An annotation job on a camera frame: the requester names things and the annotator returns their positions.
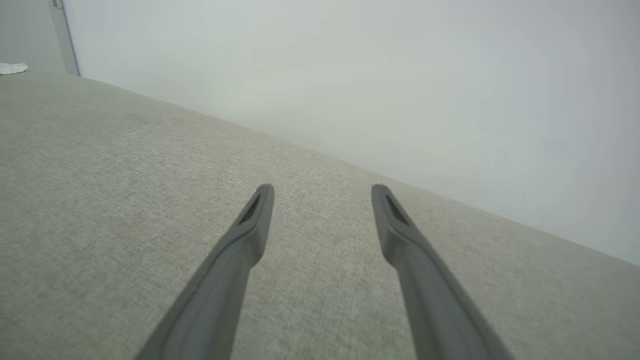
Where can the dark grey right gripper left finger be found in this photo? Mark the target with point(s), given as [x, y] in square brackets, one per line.
[220, 290]

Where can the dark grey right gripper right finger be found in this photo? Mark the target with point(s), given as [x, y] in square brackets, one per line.
[435, 300]

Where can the small white cloth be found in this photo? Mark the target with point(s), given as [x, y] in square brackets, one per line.
[12, 68]

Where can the grey metal frame bar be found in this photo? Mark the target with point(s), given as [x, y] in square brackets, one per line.
[65, 40]

